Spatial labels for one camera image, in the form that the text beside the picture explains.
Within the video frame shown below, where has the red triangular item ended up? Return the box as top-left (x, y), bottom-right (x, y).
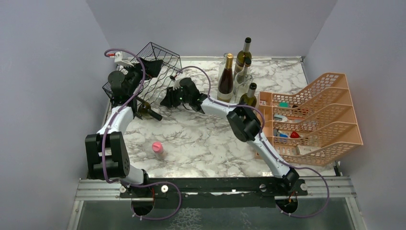
top-left (290, 131), bottom-right (301, 138)

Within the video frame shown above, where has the dark green wine bottle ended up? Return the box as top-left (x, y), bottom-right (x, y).
top-left (138, 102), bottom-right (163, 121)
top-left (239, 82), bottom-right (257, 107)

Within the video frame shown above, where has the purple cable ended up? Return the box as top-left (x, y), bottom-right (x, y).
top-left (171, 66), bottom-right (330, 219)
top-left (101, 48), bottom-right (182, 221)

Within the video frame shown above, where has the green wine bottle tan label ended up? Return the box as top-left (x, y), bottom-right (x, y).
top-left (234, 37), bottom-right (252, 76)

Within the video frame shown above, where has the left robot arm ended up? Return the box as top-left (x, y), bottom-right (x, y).
top-left (85, 59), bottom-right (163, 197)

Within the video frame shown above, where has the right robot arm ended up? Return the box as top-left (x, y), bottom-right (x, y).
top-left (160, 76), bottom-right (299, 195)

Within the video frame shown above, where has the small pink capped bottle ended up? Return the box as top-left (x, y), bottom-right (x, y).
top-left (152, 141), bottom-right (167, 159)

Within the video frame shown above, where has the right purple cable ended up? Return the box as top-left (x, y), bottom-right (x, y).
top-left (171, 66), bottom-right (330, 219)

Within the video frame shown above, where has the black wire wine rack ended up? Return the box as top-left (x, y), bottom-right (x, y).
top-left (102, 42), bottom-right (182, 121)

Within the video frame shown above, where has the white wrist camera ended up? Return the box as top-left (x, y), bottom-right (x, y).
top-left (172, 78), bottom-right (183, 91)
top-left (107, 51), bottom-right (134, 68)

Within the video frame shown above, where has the orange plastic desk organizer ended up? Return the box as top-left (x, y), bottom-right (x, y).
top-left (257, 72), bottom-right (363, 166)

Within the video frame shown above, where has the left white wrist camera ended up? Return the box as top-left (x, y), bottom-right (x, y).
top-left (107, 51), bottom-right (134, 68)

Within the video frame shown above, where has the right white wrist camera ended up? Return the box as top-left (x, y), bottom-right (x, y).
top-left (172, 78), bottom-right (183, 91)

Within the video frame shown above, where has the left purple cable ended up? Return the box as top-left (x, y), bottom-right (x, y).
top-left (101, 48), bottom-right (182, 221)

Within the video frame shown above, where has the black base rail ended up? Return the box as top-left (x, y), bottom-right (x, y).
top-left (120, 177), bottom-right (308, 210)

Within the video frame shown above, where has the clear glass wine bottle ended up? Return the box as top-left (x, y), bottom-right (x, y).
top-left (233, 57), bottom-right (253, 103)

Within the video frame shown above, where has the amber bottle gold cap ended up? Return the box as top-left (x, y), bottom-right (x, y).
top-left (217, 53), bottom-right (234, 103)

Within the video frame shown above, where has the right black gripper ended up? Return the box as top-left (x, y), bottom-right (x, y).
top-left (160, 85), bottom-right (191, 109)

